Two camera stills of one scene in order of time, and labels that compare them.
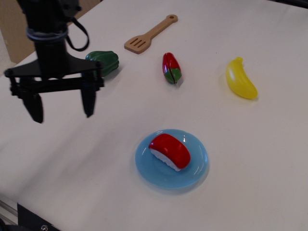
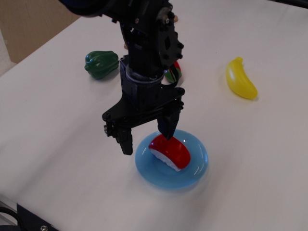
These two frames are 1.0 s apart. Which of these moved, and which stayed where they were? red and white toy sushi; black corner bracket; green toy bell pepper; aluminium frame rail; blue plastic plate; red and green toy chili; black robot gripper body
Moved: black robot gripper body
Stayed: blue plastic plate; red and white toy sushi; red and green toy chili; aluminium frame rail; black corner bracket; green toy bell pepper
